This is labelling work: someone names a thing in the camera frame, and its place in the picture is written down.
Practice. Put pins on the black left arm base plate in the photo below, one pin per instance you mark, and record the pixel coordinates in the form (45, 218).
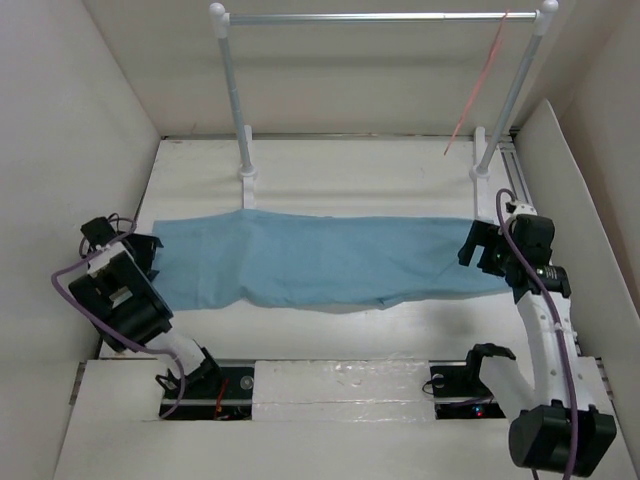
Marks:
(232, 401)

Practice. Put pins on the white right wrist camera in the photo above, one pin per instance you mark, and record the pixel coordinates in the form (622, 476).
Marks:
(516, 207)

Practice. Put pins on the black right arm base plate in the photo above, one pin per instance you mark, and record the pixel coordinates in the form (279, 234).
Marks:
(456, 397)

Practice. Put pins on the light blue trousers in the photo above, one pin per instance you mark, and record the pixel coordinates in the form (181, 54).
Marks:
(278, 260)

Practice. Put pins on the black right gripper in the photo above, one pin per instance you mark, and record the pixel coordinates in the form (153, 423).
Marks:
(484, 234)

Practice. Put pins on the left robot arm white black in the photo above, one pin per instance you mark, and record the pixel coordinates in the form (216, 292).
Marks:
(117, 290)

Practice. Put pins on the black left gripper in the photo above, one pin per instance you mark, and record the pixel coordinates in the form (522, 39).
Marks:
(148, 246)

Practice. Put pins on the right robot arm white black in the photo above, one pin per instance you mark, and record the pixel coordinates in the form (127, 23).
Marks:
(554, 424)

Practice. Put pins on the aluminium rail right side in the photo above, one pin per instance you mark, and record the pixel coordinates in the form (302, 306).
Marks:
(523, 191)

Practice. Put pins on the white clothes rack with rail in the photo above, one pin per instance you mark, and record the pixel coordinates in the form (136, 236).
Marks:
(484, 147)

